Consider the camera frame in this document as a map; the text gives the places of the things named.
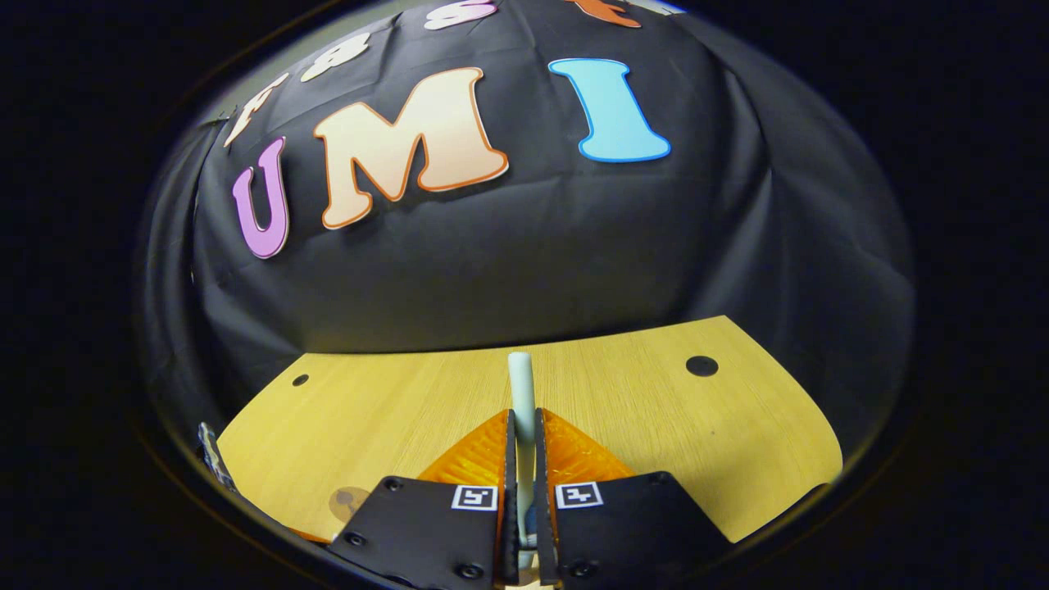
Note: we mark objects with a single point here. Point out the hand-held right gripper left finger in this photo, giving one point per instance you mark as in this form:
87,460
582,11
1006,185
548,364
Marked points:
426,533

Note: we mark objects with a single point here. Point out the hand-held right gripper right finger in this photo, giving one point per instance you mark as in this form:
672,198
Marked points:
631,533

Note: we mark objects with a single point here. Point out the round wooden coaster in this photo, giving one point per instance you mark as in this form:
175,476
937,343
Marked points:
346,500

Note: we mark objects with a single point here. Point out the pale green toothbrush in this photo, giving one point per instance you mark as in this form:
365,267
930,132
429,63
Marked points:
522,385

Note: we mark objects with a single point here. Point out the wooden desktop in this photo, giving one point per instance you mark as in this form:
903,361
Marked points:
393,410

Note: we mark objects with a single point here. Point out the crumpled grey white cloth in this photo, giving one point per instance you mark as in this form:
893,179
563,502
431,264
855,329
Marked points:
215,455

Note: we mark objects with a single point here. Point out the black backdrop cloth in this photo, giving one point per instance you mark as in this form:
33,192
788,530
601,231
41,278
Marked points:
533,246

